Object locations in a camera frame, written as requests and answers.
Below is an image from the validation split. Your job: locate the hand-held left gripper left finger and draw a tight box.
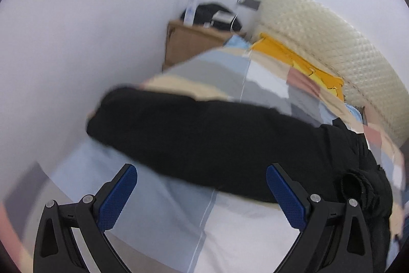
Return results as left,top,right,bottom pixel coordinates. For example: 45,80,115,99
33,163,139,273

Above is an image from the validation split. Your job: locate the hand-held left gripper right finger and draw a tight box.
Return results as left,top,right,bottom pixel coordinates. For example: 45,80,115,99
266,163,374,273

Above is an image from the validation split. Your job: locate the black garment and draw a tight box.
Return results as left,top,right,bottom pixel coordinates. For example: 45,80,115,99
86,86,394,273

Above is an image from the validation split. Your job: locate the light blue cloth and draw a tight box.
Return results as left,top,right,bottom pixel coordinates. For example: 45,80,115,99
345,104,365,133

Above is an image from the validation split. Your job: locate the yellow pillow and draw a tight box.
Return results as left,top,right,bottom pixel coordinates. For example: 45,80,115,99
251,33,346,101

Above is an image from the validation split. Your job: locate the checkered bedspread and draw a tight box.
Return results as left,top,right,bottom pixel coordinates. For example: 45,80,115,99
0,44,409,273

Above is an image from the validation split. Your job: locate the light blue sheet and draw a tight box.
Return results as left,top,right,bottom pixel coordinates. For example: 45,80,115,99
224,35,253,51

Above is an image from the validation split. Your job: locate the wooden nightstand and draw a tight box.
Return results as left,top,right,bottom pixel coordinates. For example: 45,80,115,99
162,19,246,72

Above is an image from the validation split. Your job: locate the cream quilted headboard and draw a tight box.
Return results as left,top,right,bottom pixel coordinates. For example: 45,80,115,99
254,0,409,146

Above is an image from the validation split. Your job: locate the white flat device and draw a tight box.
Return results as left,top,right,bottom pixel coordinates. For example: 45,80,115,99
211,11,235,25

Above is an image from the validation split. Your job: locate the clear plastic bottle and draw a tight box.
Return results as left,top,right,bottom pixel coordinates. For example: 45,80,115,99
184,0,199,27

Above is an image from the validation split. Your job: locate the black bag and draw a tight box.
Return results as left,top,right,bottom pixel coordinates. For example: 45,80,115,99
180,3,242,32

